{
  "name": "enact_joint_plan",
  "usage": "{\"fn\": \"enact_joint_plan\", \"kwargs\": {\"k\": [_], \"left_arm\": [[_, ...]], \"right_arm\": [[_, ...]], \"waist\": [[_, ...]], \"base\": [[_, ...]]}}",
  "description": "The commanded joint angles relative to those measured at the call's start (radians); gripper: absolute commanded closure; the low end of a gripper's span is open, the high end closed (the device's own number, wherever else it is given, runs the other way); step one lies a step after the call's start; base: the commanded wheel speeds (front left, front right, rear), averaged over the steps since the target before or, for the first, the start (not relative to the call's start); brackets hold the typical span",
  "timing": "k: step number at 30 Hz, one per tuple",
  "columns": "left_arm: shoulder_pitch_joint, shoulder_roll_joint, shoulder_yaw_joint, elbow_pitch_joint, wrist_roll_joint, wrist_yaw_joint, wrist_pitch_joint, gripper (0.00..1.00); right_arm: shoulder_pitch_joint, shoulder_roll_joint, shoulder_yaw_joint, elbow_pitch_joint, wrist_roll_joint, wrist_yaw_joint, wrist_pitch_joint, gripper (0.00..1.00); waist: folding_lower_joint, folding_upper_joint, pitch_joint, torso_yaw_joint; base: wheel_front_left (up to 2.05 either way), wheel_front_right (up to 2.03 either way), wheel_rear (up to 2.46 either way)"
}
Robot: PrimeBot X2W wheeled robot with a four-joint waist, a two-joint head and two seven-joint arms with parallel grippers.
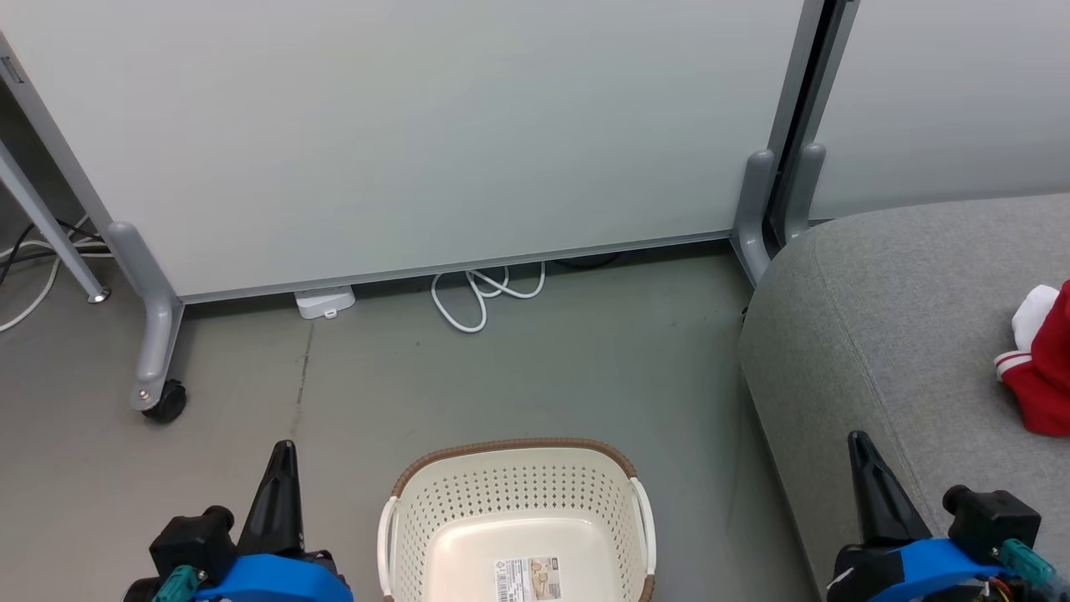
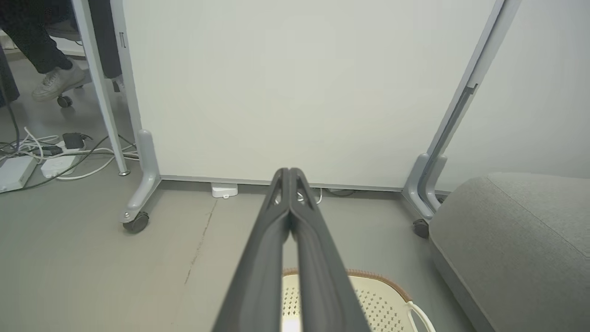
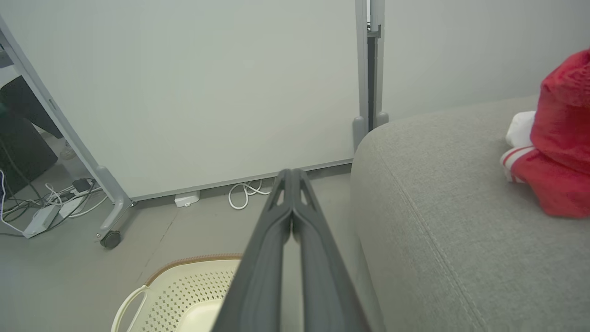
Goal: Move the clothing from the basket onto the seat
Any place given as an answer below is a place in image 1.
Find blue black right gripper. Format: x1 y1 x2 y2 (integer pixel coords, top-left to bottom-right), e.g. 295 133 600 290
826 431 1008 602

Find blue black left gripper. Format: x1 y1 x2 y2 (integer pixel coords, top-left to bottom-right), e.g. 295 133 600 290
194 441 354 602

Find red garment with white trim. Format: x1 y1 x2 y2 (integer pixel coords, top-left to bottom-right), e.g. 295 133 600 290
993 280 1070 437

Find cream perforated laundry basket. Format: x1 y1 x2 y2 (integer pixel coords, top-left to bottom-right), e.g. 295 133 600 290
376 437 659 602

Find black caster wheel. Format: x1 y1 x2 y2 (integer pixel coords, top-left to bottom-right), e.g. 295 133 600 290
140 379 188 423

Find grey fabric sofa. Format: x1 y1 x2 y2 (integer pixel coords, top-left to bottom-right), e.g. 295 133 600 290
738 194 1070 602

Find grey partition foot with caster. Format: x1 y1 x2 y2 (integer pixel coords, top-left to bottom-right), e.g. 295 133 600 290
107 221 185 412

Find white power adapter box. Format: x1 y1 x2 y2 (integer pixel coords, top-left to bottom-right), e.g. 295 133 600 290
294 285 356 320

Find white barcode sticker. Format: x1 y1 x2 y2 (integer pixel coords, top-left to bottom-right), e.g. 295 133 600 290
493 556 563 602

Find grey slanted table leg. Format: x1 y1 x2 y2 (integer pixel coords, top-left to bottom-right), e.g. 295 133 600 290
0 142 111 304

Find narrow white partition panel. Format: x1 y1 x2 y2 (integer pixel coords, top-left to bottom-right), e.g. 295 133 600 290
809 0 1070 222

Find wide white partition panel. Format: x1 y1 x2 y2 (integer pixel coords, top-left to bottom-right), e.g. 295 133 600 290
0 0 828 304

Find left black cable teal plug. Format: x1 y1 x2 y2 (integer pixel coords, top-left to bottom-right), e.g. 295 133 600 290
155 566 206 602

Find black cable teal plug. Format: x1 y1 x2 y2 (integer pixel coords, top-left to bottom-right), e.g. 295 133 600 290
155 566 206 602
991 539 1070 602

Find right black cable teal plug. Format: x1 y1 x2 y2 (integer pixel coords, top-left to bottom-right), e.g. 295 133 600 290
991 539 1070 602

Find white looped floor cable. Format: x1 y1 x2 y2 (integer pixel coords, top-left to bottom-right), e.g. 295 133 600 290
431 261 547 334

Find white curved floor cable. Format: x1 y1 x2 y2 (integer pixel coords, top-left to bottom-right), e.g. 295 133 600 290
0 238 114 334

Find black floor cables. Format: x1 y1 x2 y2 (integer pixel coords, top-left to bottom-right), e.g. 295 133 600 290
0 219 101 285

